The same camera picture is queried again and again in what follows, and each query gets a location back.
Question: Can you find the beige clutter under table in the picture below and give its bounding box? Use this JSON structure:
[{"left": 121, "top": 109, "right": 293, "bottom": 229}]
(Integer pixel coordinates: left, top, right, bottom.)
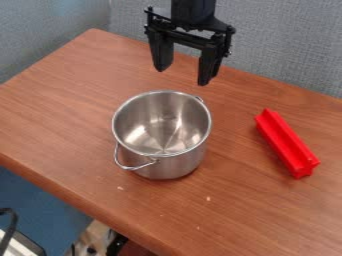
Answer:
[{"left": 64, "top": 220, "right": 128, "bottom": 256}]

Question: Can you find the red plastic block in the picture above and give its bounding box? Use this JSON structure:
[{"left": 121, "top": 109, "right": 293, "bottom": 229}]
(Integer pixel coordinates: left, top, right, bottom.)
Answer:
[{"left": 255, "top": 109, "right": 320, "bottom": 179}]

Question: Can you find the white box under table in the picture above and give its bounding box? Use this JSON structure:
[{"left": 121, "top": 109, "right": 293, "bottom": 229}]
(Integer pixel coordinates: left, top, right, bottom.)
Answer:
[{"left": 2, "top": 231, "right": 46, "bottom": 256}]

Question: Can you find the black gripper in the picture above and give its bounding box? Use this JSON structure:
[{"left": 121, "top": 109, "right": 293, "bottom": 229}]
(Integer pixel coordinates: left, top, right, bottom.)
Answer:
[{"left": 144, "top": 0, "right": 236, "bottom": 86}]

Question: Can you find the stainless steel pot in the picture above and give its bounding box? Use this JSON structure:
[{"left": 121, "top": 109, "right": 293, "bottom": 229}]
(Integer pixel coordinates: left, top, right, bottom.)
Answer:
[{"left": 110, "top": 90, "right": 212, "bottom": 180}]

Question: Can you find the black cable loop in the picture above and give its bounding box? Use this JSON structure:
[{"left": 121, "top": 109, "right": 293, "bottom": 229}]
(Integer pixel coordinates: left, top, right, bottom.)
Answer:
[{"left": 0, "top": 207, "right": 20, "bottom": 256}]

